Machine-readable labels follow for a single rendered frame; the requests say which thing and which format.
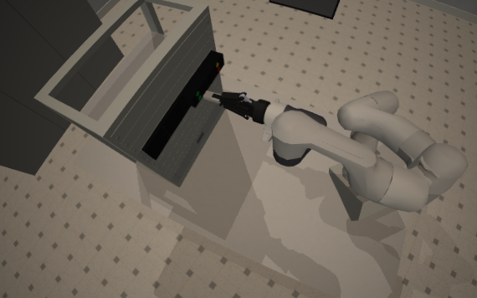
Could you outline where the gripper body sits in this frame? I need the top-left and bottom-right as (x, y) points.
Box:
(240, 99), (271, 125)

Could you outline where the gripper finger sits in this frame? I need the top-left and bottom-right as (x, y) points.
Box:
(203, 90), (252, 111)
(204, 98), (250, 120)

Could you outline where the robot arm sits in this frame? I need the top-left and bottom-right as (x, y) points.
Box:
(262, 90), (468, 212)

